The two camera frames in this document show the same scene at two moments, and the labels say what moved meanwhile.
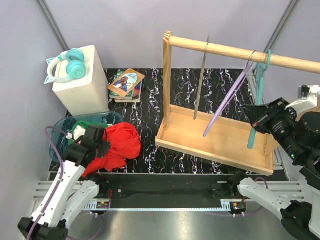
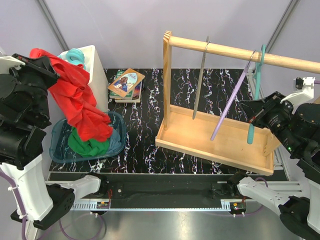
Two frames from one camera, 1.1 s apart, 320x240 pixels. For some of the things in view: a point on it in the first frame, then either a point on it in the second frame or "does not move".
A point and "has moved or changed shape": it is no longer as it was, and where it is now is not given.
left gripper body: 102,147 to 48,76
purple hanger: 230,95 has moved or changed shape
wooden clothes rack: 228,140 does not move
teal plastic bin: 59,140 does not move
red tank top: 125,143 to 73,94
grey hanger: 199,90 does not move
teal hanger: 259,89 has moved or changed shape
